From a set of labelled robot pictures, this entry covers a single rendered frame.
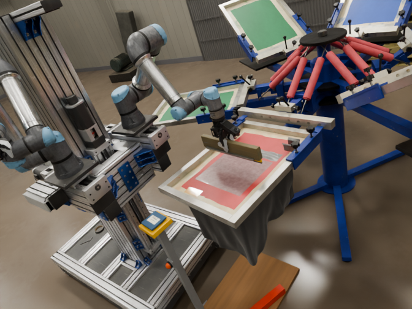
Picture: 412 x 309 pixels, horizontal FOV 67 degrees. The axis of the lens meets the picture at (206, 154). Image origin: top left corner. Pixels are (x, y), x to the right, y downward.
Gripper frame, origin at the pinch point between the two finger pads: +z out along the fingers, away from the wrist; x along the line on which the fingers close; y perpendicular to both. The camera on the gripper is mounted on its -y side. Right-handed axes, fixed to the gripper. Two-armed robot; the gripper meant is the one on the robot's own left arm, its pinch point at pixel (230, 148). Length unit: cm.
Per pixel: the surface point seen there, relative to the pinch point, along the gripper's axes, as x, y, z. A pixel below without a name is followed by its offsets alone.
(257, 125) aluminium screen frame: -39.2, 12.9, 10.7
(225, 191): 18.4, -7.5, 13.7
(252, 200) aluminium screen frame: 20.4, -27.8, 10.2
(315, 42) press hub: -95, -2, -23
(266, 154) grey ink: -16.7, -9.5, 13.2
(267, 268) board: -2, 1, 107
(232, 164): -2.4, 4.7, 13.7
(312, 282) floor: -10, -31, 109
